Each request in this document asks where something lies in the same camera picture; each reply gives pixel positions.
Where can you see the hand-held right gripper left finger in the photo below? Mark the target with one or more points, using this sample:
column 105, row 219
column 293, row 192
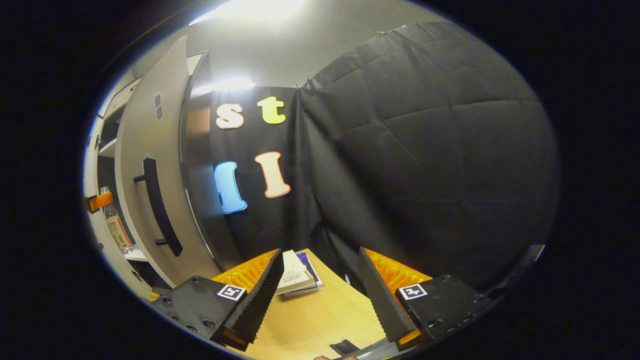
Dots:
column 260, row 300

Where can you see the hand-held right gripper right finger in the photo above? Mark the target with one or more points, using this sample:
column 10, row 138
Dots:
column 382, row 300

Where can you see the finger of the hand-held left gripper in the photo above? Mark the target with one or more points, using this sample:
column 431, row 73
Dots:
column 102, row 200

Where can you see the clear plastic bottle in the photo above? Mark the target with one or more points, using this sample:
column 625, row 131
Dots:
column 117, row 230

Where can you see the grey cabinet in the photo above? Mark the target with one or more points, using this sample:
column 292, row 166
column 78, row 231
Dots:
column 200, row 150

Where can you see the grey upper cabinet flap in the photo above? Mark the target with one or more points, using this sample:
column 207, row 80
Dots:
column 120, row 97

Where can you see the beige book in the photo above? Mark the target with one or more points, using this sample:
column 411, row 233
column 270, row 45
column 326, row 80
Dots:
column 295, row 275

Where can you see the blue book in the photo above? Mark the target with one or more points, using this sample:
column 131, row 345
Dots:
column 310, row 265

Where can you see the black backdrop cloth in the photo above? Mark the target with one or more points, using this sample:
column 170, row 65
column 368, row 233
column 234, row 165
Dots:
column 425, row 150

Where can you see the small ceiling light panel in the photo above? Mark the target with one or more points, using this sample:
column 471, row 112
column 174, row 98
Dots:
column 234, row 84

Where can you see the large ceiling light panel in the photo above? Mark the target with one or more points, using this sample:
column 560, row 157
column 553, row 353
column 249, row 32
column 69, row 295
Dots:
column 250, row 9

